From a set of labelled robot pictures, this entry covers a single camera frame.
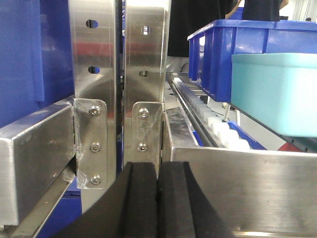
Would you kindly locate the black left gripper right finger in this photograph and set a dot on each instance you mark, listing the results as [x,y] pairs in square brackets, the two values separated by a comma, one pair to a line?
[183,209]

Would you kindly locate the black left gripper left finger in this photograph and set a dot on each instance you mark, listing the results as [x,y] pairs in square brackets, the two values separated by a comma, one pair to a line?
[128,209]

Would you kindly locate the light cyan plastic bin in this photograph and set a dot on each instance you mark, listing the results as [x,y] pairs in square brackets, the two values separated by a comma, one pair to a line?
[278,90]

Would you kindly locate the dark blue plastic crate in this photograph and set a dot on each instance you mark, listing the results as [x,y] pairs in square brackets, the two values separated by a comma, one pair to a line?
[211,48]

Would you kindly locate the blue crate on left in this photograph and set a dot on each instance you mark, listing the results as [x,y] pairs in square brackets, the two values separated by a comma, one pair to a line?
[35,56]

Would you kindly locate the person in black clothes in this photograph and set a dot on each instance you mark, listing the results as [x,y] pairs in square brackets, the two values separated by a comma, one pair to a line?
[188,16]

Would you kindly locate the stainless steel rack frame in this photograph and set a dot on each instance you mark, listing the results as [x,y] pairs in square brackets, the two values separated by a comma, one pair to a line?
[57,162]

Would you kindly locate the white roller track rail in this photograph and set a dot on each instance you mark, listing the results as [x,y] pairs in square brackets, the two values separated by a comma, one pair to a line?
[213,128]

